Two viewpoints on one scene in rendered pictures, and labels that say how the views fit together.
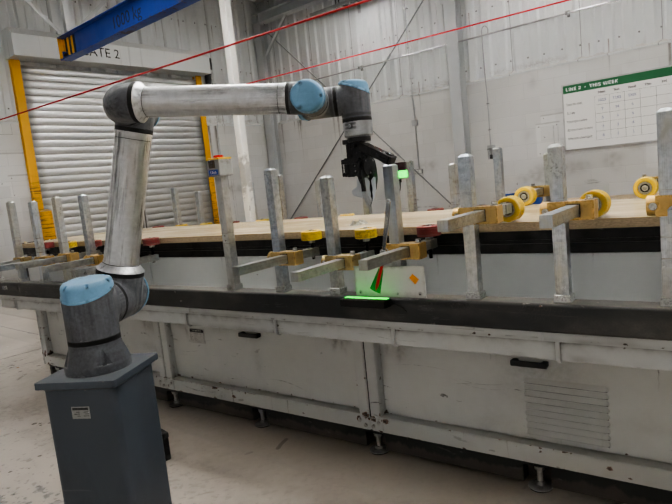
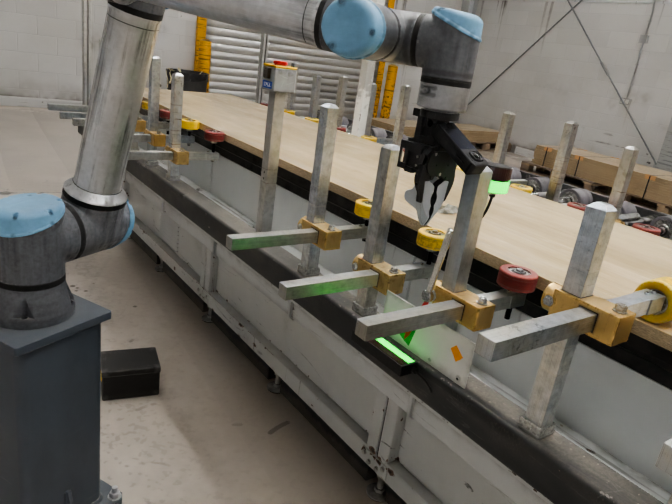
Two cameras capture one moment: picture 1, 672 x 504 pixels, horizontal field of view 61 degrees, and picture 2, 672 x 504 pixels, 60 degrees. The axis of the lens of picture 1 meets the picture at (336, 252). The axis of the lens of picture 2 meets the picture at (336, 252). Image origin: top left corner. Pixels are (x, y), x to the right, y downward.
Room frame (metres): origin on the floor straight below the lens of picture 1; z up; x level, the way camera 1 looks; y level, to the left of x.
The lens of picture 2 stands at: (0.68, -0.25, 1.29)
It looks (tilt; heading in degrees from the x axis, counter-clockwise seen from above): 19 degrees down; 15
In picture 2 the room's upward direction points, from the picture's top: 8 degrees clockwise
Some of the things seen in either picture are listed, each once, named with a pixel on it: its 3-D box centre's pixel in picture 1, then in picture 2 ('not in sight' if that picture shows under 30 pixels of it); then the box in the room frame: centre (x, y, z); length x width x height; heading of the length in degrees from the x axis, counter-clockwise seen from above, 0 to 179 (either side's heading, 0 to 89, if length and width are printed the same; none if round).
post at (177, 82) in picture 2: not in sight; (175, 136); (2.69, 1.01, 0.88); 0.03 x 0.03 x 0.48; 54
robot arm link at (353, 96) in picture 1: (354, 101); (450, 47); (1.76, -0.10, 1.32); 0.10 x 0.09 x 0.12; 84
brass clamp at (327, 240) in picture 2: (284, 257); (318, 232); (2.08, 0.19, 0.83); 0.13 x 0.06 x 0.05; 54
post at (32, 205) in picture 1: (39, 244); not in sight; (3.13, 1.61, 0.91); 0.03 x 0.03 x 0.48; 54
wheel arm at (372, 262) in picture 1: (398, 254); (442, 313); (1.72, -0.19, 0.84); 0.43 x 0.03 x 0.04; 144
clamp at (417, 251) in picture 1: (404, 250); (460, 303); (1.78, -0.22, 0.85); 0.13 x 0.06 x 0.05; 54
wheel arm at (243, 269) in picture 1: (279, 260); (305, 236); (2.03, 0.20, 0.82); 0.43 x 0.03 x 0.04; 144
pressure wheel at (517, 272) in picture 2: (429, 241); (513, 293); (1.89, -0.31, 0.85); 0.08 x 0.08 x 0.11
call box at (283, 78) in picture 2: (219, 167); (278, 79); (2.25, 0.42, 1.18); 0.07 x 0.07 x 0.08; 54
